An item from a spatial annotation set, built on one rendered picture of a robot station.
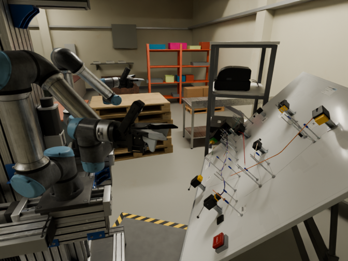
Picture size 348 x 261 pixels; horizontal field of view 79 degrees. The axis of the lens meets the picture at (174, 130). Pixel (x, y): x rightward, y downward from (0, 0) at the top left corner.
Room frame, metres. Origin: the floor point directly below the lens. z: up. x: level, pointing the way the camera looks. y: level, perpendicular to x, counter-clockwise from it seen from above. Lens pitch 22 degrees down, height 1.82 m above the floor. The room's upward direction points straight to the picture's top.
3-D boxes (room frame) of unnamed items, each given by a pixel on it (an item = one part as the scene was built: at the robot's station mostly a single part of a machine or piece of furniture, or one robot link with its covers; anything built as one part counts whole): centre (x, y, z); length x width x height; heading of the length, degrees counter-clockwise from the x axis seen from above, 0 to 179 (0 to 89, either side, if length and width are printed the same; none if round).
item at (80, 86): (7.79, 3.77, 0.36); 2.09 x 0.68 x 0.71; 13
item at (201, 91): (6.28, -0.89, 0.33); 1.12 x 0.79 x 0.65; 103
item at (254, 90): (2.02, -0.60, 0.92); 0.60 x 0.50 x 1.85; 166
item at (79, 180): (0.85, 0.52, 1.21); 0.15 x 0.15 x 0.10
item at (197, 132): (4.09, -1.08, 0.47); 1.75 x 0.66 x 0.94; 103
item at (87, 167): (0.68, 0.29, 1.46); 0.11 x 0.08 x 0.11; 167
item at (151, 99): (3.68, 0.78, 0.48); 1.34 x 0.92 x 0.95; 108
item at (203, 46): (7.17, -0.15, 0.96); 2.15 x 0.57 x 1.93; 103
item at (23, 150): (0.72, 0.55, 1.54); 0.15 x 0.12 x 0.55; 167
